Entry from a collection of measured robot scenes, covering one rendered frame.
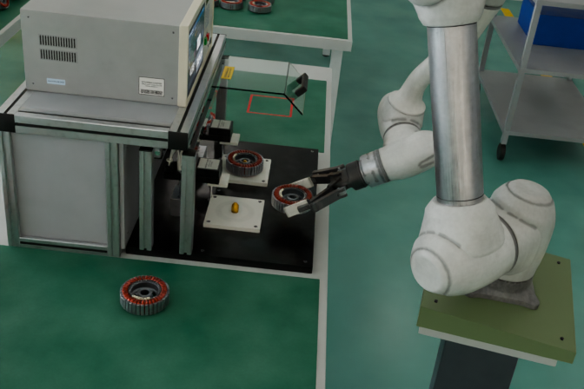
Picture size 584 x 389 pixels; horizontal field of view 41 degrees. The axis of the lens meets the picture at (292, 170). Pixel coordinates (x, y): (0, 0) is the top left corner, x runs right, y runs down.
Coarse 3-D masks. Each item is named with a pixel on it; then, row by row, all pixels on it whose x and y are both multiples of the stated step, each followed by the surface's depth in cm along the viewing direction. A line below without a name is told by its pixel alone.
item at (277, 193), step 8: (288, 184) 210; (272, 192) 206; (280, 192) 206; (288, 192) 209; (296, 192) 209; (304, 192) 208; (272, 200) 205; (280, 200) 203; (288, 200) 203; (296, 200) 206; (280, 208) 203
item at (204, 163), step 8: (200, 160) 204; (208, 160) 205; (216, 160) 205; (176, 168) 204; (200, 168) 200; (208, 168) 201; (216, 168) 201; (168, 176) 202; (176, 176) 201; (200, 176) 201; (208, 176) 201; (216, 176) 201; (224, 176) 206; (208, 184) 203; (216, 184) 202; (224, 184) 202
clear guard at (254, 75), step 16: (224, 64) 226; (240, 64) 227; (256, 64) 228; (272, 64) 229; (288, 64) 231; (224, 80) 216; (240, 80) 217; (256, 80) 218; (272, 80) 219; (288, 80) 221; (288, 96) 212; (304, 96) 225
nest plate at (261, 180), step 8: (224, 160) 234; (264, 160) 237; (224, 168) 230; (264, 168) 232; (232, 176) 226; (240, 176) 226; (248, 176) 227; (256, 176) 227; (264, 176) 228; (248, 184) 225; (256, 184) 225; (264, 184) 225
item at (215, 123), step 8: (216, 120) 226; (224, 120) 227; (208, 128) 226; (216, 128) 222; (224, 128) 222; (232, 128) 227; (208, 136) 222; (216, 136) 222; (224, 136) 222; (232, 136) 227; (232, 144) 224
